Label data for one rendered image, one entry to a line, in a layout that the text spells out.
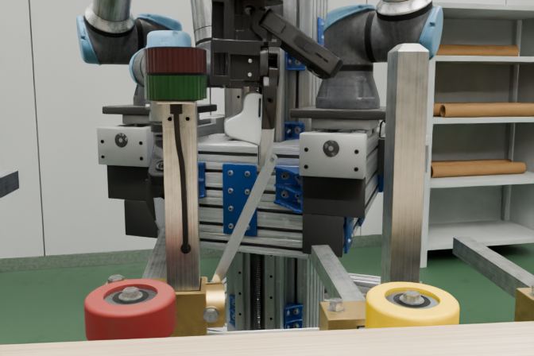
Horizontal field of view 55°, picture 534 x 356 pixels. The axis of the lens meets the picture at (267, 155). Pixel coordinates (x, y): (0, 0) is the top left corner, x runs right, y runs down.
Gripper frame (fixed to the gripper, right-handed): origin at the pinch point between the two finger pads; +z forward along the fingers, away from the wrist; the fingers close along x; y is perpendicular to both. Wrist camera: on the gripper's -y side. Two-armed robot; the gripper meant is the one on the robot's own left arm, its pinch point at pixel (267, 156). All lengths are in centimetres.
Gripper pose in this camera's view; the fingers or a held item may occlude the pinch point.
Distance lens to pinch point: 65.1
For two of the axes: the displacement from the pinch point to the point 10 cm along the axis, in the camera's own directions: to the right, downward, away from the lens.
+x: 0.9, 1.3, -9.9
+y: -10.0, -0.2, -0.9
